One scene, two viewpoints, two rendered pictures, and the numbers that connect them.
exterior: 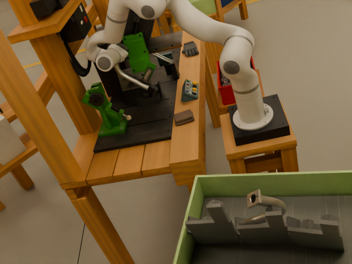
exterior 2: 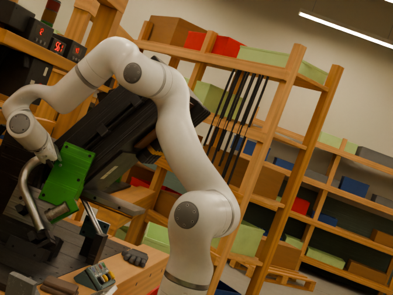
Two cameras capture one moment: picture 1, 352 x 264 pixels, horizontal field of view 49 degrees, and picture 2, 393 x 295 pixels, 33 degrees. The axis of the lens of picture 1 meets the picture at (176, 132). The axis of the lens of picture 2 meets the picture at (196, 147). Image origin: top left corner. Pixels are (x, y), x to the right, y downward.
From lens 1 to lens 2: 0.62 m
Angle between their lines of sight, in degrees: 35
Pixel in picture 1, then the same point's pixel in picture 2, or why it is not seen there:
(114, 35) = (65, 95)
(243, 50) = (217, 205)
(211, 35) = (189, 165)
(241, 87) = (179, 268)
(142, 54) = (72, 182)
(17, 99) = not seen: outside the picture
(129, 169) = not seen: outside the picture
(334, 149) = not seen: outside the picture
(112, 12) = (87, 61)
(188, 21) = (172, 124)
